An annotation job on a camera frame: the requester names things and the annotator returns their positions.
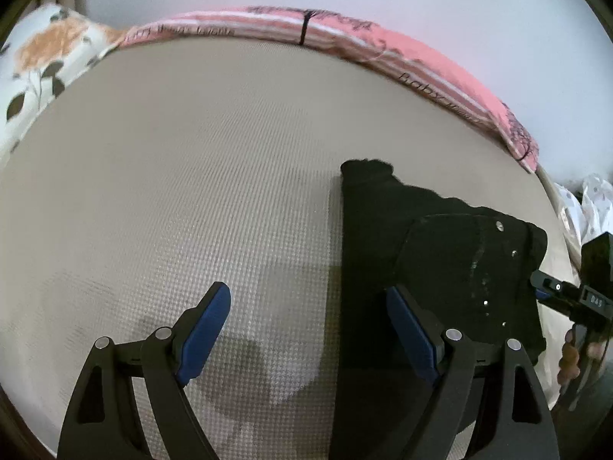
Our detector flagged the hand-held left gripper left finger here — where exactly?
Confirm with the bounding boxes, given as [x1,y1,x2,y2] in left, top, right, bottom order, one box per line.
[56,282,232,460]

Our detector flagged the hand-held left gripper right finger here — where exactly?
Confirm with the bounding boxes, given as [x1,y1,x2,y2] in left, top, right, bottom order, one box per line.
[385,284,561,460]

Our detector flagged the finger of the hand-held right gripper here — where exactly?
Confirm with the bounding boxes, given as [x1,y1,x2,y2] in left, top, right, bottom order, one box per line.
[530,269,581,314]

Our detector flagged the black pants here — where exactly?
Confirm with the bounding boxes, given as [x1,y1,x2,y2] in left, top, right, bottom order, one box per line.
[329,158,549,460]

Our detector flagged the person's right hand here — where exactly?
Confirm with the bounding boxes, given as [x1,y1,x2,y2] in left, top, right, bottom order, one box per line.
[558,327,606,390]

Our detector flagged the white patterned cloth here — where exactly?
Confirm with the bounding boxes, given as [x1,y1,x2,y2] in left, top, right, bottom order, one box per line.
[551,172,613,274]

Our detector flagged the beige bed mattress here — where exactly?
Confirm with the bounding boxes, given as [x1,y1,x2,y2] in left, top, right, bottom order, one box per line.
[0,36,575,460]

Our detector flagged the pink striped blanket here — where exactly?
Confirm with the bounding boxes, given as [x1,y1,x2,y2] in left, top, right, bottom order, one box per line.
[117,6,539,173]

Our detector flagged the white floral pillow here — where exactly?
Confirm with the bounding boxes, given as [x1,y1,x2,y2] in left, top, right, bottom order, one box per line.
[0,4,128,166]

